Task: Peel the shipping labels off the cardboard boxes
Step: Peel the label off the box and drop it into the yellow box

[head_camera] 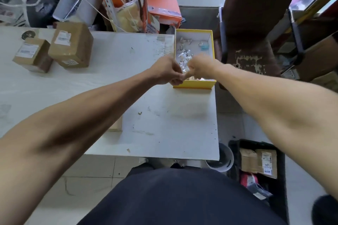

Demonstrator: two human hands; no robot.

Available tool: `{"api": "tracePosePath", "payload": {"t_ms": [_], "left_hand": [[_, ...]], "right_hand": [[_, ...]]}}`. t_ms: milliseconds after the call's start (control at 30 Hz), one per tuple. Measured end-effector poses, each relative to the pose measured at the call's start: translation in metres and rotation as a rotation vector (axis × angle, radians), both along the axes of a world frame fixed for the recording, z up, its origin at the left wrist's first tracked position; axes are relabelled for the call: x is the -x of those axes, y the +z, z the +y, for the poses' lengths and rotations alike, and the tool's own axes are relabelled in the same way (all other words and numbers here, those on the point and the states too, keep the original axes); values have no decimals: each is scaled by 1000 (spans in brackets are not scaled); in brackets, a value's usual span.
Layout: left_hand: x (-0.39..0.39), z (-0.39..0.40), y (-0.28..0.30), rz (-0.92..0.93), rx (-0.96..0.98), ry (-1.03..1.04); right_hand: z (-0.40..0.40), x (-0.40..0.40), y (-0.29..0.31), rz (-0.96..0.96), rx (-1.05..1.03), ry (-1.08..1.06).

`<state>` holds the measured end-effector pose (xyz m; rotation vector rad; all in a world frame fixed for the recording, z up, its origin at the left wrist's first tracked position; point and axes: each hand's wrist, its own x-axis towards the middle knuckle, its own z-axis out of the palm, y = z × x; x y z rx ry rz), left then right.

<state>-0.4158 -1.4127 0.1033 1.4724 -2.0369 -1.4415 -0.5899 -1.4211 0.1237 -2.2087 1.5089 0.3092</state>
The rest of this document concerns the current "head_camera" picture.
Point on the beige plastic packet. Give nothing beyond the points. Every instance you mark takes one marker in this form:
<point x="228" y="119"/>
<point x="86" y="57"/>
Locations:
<point x="129" y="16"/>

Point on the dark navy shirt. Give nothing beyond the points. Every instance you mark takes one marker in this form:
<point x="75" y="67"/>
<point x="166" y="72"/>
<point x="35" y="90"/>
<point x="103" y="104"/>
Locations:
<point x="179" y="198"/>

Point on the yellow tray with label scraps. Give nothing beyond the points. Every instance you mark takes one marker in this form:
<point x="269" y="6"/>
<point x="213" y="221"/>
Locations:
<point x="195" y="84"/>

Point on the person's left forearm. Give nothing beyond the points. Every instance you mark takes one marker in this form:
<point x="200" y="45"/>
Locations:
<point x="66" y="137"/>

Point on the white perforated metal post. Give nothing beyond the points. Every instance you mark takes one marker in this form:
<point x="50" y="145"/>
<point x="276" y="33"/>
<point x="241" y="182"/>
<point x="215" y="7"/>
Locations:
<point x="108" y="0"/>

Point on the black round stool base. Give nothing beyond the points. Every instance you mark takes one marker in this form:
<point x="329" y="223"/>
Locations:
<point x="326" y="211"/>

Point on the small white label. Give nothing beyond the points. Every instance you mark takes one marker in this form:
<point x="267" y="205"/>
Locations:
<point x="70" y="62"/>

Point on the small plain cardboard box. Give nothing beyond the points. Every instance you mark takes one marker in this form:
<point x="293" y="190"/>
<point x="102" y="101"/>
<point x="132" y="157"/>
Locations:
<point x="248" y="161"/>

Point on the white plastic bin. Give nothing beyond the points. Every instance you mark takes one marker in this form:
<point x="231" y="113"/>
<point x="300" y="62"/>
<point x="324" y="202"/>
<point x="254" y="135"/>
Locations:
<point x="66" y="6"/>

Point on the pile of torn label scraps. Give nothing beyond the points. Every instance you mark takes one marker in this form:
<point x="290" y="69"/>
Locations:
<point x="184" y="57"/>

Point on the black round grommet cover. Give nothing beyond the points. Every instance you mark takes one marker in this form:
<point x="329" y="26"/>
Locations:
<point x="28" y="35"/>

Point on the person's right hand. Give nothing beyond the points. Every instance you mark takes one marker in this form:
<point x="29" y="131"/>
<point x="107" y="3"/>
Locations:
<point x="203" y="66"/>

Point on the person's left hand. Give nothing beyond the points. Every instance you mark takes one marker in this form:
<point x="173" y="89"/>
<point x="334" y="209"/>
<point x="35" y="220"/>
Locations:
<point x="166" y="72"/>

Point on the labelled brown cardboard box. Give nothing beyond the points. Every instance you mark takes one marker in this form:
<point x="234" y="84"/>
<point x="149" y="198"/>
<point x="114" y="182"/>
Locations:
<point x="273" y="172"/>

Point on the tall cardboard box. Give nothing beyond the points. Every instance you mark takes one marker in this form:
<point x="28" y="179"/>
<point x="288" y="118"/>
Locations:
<point x="79" y="45"/>

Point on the white bucket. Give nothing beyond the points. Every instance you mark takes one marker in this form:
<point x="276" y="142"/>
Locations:
<point x="224" y="159"/>

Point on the person's right forearm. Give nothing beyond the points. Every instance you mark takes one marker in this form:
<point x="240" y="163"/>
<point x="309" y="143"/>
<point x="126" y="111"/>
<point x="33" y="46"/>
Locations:
<point x="290" y="114"/>

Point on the orange printed carton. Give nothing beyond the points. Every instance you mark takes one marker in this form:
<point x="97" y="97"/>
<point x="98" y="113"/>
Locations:
<point x="163" y="0"/>

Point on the small cube brown parcel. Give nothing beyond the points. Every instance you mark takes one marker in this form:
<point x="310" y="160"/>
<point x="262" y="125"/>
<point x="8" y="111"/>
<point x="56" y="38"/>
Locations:
<point x="39" y="60"/>

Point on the black plastic crate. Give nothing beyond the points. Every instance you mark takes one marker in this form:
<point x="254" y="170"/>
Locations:
<point x="280" y="193"/>

